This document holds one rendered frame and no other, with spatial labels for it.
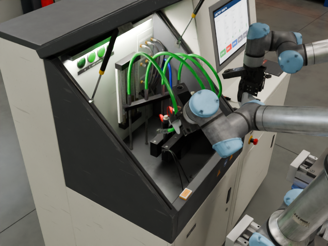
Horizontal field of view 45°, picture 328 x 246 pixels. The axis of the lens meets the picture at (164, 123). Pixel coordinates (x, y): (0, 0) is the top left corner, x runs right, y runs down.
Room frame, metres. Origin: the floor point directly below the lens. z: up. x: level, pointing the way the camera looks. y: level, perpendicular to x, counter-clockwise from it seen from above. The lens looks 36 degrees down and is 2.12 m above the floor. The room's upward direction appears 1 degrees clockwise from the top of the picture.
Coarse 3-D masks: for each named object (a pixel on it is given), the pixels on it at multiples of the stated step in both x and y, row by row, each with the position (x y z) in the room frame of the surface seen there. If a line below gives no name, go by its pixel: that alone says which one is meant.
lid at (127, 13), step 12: (144, 0) 1.03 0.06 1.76; (156, 0) 1.00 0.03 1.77; (168, 0) 0.98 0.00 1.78; (180, 0) 0.97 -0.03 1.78; (120, 12) 1.07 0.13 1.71; (132, 12) 1.05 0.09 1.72; (144, 12) 1.02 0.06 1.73; (96, 24) 1.12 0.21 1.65; (108, 24) 1.09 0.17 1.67; (120, 24) 1.07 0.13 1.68; (72, 36) 1.17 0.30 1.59; (84, 36) 1.15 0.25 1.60; (96, 36) 1.12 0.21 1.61; (48, 48) 1.24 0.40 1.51; (60, 48) 1.21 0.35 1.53
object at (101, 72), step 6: (114, 30) 1.12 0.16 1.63; (114, 36) 1.13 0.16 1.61; (114, 42) 1.14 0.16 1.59; (108, 48) 1.14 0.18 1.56; (108, 54) 1.15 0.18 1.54; (108, 60) 1.16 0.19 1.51; (102, 66) 1.17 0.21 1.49; (102, 72) 1.17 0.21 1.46; (96, 84) 1.20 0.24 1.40; (90, 102) 1.21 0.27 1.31
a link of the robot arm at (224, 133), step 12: (216, 120) 0.86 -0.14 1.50; (228, 120) 0.88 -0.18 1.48; (240, 120) 0.89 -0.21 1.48; (204, 132) 0.86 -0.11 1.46; (216, 132) 0.84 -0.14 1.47; (228, 132) 0.84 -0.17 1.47; (240, 132) 0.86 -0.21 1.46; (216, 144) 0.82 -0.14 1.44; (228, 144) 0.82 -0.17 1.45; (240, 144) 0.82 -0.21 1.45
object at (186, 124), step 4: (180, 112) 1.03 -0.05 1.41; (180, 116) 1.03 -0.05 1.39; (184, 120) 1.01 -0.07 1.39; (184, 124) 1.00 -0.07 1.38; (188, 124) 1.00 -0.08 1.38; (192, 124) 0.97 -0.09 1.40; (196, 124) 0.96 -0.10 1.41; (184, 128) 1.00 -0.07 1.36; (188, 128) 1.01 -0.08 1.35; (192, 128) 0.98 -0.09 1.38; (196, 128) 0.95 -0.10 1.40; (200, 128) 1.00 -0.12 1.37; (184, 132) 1.02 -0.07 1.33; (188, 132) 0.99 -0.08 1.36
